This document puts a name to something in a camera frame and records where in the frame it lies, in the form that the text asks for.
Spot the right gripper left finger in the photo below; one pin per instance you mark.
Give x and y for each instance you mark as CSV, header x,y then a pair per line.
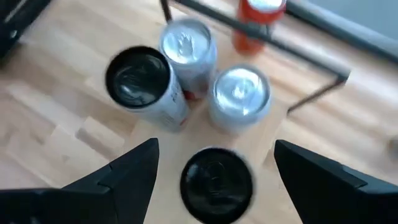
x,y
124,186

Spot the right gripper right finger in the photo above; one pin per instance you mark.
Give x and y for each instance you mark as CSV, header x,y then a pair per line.
x,y
326,193

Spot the silver can black lid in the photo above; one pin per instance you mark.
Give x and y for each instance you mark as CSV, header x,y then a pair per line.
x,y
216,186
136,77

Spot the red beverage can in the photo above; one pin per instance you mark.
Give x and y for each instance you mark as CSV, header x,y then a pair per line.
x,y
261,14

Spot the wooden shelf black metal frame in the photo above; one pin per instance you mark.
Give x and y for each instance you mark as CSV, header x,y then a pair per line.
x,y
311,59

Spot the black aluminium table frame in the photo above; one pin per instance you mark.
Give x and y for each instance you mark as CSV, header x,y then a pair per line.
x,y
342,29

